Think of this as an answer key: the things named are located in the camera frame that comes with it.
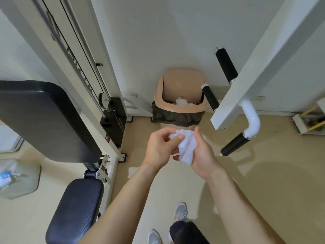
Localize person's left forearm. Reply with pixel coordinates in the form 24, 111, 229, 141
78, 162, 156, 244

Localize person's black shorts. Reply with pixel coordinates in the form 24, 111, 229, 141
169, 220, 211, 244

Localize black weight stack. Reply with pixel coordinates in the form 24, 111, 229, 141
100, 97, 127, 151

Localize black machine cables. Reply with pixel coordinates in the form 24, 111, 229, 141
40, 0, 111, 99

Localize white pull-up station frame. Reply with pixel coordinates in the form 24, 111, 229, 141
210, 0, 325, 139

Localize black trash bag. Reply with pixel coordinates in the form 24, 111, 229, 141
151, 100, 207, 128

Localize long black foam grip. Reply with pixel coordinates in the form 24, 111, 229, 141
214, 47, 239, 86

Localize person's right hand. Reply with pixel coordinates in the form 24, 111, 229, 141
172, 126, 224, 180

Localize person's grey shoe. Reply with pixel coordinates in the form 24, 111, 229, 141
173, 202, 188, 228
147, 229, 163, 244

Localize black backrest pad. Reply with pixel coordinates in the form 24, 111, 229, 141
0, 80, 102, 165

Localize black grip on curved tube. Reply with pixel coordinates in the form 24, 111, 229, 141
220, 132, 251, 157

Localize black seat pad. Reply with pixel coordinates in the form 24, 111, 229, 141
45, 178, 105, 244

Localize grey cable pulley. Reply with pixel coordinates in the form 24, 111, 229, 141
98, 92, 110, 109

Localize white rack with yellow sticks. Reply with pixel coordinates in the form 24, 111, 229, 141
291, 97, 325, 135

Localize clear plastic bag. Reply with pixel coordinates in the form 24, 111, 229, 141
0, 158, 41, 200

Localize person's right forearm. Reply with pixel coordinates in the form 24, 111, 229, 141
202, 167, 283, 244

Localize person's grey left shoe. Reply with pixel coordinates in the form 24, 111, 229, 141
147, 229, 163, 244

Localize beige trash bin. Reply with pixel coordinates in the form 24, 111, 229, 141
154, 69, 210, 128

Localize white gym machine frame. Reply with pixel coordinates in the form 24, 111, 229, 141
0, 0, 153, 221

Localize white tissue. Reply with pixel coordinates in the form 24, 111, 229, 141
169, 128, 207, 166

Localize person's left hand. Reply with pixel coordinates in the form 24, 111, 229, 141
142, 127, 185, 171

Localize short black foam grip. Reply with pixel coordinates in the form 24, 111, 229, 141
201, 83, 220, 111

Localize person's grey right shoe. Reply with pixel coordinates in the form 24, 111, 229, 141
173, 202, 188, 228

